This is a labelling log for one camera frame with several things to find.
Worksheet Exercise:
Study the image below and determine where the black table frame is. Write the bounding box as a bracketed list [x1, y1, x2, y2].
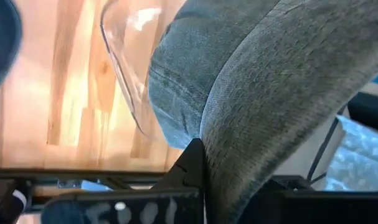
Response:
[0, 105, 348, 191]

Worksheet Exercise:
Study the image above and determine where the dark navy cap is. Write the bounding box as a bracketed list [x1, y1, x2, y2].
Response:
[0, 0, 23, 94]

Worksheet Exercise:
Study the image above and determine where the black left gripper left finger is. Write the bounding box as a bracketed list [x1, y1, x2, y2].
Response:
[151, 138, 206, 191]

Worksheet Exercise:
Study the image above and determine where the black floor stand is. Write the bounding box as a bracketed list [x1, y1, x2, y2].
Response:
[347, 91, 378, 135]

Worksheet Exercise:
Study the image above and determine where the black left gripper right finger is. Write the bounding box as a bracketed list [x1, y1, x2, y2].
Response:
[257, 175, 311, 195]

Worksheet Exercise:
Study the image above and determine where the clear plastic bin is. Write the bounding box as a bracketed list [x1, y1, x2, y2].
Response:
[99, 0, 189, 139]

